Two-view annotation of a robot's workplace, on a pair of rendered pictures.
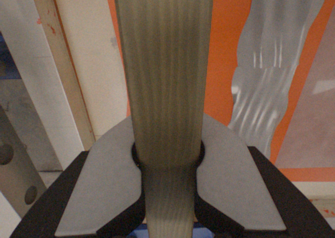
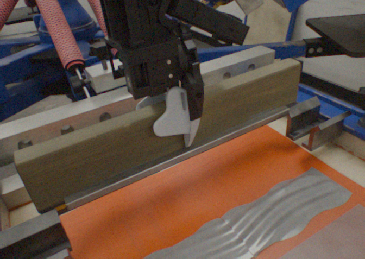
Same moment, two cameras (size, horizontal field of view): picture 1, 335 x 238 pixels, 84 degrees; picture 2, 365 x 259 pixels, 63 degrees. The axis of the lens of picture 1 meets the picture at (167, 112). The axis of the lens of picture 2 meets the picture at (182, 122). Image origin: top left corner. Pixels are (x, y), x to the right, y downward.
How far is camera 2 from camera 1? 0.39 m
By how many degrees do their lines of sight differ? 74
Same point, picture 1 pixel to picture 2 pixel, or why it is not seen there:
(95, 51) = not seen: hidden behind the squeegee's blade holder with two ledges
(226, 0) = (247, 188)
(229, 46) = (227, 204)
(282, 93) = not seen: outside the picture
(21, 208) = (64, 122)
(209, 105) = (177, 221)
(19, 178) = (85, 124)
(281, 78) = (236, 247)
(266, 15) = (258, 206)
